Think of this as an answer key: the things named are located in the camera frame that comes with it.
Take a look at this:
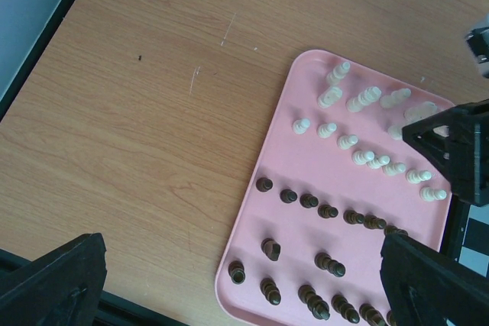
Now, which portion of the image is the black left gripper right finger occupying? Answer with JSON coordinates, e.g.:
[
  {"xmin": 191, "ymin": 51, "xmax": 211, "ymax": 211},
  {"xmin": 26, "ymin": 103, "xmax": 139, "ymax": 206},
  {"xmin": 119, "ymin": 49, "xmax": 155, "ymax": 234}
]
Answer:
[{"xmin": 380, "ymin": 234, "xmax": 488, "ymax": 325}]

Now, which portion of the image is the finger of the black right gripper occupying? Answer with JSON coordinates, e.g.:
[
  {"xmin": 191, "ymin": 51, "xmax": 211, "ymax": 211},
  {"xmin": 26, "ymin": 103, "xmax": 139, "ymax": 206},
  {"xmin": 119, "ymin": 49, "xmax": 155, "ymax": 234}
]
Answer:
[{"xmin": 402, "ymin": 99, "xmax": 488, "ymax": 205}]

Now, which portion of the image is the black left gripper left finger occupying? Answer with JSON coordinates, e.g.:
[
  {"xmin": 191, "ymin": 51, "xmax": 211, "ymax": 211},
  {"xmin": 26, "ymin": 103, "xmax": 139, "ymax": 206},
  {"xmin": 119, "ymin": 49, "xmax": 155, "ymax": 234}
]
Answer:
[{"xmin": 1, "ymin": 233, "xmax": 107, "ymax": 325}]

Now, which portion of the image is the light wooden chess piece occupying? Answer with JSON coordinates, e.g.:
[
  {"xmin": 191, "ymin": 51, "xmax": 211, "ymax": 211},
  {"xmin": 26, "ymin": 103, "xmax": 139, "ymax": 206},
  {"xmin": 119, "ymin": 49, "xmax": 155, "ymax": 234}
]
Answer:
[
  {"xmin": 346, "ymin": 86, "xmax": 382, "ymax": 112},
  {"xmin": 379, "ymin": 88, "xmax": 411, "ymax": 109},
  {"xmin": 326, "ymin": 62, "xmax": 351, "ymax": 86}
]

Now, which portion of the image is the black and grey chessboard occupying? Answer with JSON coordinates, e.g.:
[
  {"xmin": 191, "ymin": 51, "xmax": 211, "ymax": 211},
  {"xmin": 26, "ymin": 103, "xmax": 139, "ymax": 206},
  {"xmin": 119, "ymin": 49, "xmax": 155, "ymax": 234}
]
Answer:
[{"xmin": 439, "ymin": 195, "xmax": 489, "ymax": 279}]

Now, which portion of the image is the dark wooden pawn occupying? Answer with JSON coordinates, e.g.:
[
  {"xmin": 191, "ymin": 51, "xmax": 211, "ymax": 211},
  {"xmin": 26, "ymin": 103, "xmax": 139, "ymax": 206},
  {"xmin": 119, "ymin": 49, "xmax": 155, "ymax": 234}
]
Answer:
[
  {"xmin": 280, "ymin": 189, "xmax": 297, "ymax": 204},
  {"xmin": 256, "ymin": 177, "xmax": 273, "ymax": 192},
  {"xmin": 343, "ymin": 209, "xmax": 364, "ymax": 224},
  {"xmin": 300, "ymin": 193, "xmax": 319, "ymax": 208},
  {"xmin": 318, "ymin": 204, "xmax": 338, "ymax": 219}
]

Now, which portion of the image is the light wooden pawn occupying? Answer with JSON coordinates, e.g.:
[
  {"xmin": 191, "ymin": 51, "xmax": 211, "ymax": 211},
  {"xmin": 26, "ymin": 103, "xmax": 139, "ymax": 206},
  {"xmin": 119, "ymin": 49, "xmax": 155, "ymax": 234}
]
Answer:
[
  {"xmin": 317, "ymin": 123, "xmax": 337, "ymax": 139},
  {"xmin": 337, "ymin": 134, "xmax": 359, "ymax": 150},
  {"xmin": 292, "ymin": 118, "xmax": 310, "ymax": 134}
]

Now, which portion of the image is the pink plastic tray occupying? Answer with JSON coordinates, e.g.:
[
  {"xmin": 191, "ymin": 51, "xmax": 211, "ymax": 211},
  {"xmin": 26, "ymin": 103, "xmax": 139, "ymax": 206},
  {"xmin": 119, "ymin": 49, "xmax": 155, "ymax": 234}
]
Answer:
[{"xmin": 215, "ymin": 50, "xmax": 452, "ymax": 325}]

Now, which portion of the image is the light wooden knight piece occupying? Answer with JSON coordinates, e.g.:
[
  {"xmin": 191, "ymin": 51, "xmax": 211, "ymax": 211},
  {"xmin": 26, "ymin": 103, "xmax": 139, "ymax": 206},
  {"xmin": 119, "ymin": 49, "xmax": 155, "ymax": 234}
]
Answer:
[{"xmin": 317, "ymin": 86, "xmax": 343, "ymax": 108}]

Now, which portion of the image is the dark wooden knight piece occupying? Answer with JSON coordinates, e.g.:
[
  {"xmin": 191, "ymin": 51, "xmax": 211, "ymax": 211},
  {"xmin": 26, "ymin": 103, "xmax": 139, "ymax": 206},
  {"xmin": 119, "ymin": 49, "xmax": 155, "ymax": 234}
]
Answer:
[{"xmin": 261, "ymin": 238, "xmax": 281, "ymax": 261}]

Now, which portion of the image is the dark wooden rook piece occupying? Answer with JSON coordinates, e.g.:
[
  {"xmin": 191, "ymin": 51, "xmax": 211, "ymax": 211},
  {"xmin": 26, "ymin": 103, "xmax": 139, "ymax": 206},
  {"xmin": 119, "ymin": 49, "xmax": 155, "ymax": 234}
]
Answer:
[{"xmin": 228, "ymin": 260, "xmax": 245, "ymax": 285}]

